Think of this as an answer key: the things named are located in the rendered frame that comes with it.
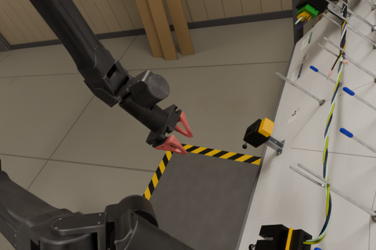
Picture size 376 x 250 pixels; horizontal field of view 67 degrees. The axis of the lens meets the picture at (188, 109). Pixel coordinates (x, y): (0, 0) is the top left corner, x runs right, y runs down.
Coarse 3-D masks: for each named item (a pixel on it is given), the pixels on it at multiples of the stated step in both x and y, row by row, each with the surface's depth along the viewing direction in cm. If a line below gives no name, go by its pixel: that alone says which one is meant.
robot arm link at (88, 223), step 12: (120, 204) 40; (132, 204) 38; (144, 204) 39; (72, 216) 32; (84, 216) 32; (96, 216) 32; (108, 216) 37; (120, 216) 36; (144, 216) 37; (60, 228) 29; (72, 228) 29; (84, 228) 29; (96, 228) 30; (108, 228) 35; (108, 240) 36
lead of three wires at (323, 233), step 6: (330, 198) 37; (330, 204) 36; (330, 210) 36; (330, 216) 36; (330, 222) 36; (324, 228) 36; (324, 234) 36; (306, 240) 39; (312, 240) 37; (318, 240) 37
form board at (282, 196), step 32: (352, 0) 89; (320, 32) 99; (352, 32) 76; (320, 64) 84; (352, 64) 67; (288, 96) 93; (320, 96) 73; (352, 96) 60; (288, 128) 80; (320, 128) 65; (352, 128) 54; (288, 160) 70; (320, 160) 58; (352, 160) 50; (256, 192) 76; (288, 192) 62; (320, 192) 53; (352, 192) 46; (256, 224) 67; (288, 224) 56; (320, 224) 48; (352, 224) 42
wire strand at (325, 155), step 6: (342, 60) 53; (342, 66) 52; (336, 84) 50; (336, 90) 49; (336, 96) 49; (330, 108) 47; (330, 114) 46; (330, 120) 46; (330, 126) 45; (324, 144) 43; (324, 150) 42; (324, 156) 41; (324, 162) 40; (324, 168) 40; (324, 174) 39
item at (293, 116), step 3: (300, 105) 80; (297, 108) 81; (294, 111) 82; (297, 111) 80; (291, 114) 83; (294, 114) 81; (297, 114) 79; (291, 117) 82; (294, 117) 80; (297, 117) 78; (288, 120) 82; (291, 120) 81; (294, 120) 79; (288, 123) 81
